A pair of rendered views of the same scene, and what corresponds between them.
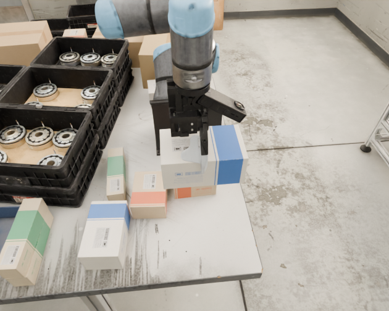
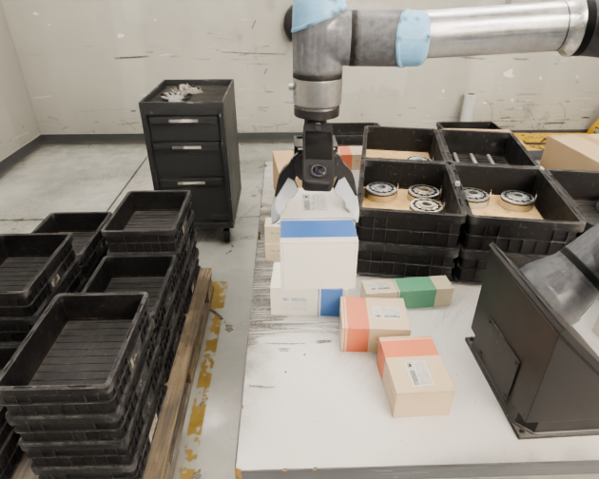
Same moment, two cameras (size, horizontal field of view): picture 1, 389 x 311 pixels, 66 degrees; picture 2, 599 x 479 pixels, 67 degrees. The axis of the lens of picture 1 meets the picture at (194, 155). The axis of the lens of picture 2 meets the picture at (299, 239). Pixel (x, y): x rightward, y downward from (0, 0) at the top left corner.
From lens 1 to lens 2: 0.90 m
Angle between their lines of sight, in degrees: 71
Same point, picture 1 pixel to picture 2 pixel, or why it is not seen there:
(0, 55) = (573, 162)
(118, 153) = (439, 284)
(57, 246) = not seen: hidden behind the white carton
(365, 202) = not seen: outside the picture
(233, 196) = (391, 448)
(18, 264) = (269, 228)
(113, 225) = not seen: hidden behind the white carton
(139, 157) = (454, 320)
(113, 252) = (275, 283)
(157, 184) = (381, 319)
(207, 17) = (299, 12)
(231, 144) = (311, 231)
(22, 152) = (402, 205)
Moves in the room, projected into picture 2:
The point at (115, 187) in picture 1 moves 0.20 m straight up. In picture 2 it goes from (376, 286) to (382, 221)
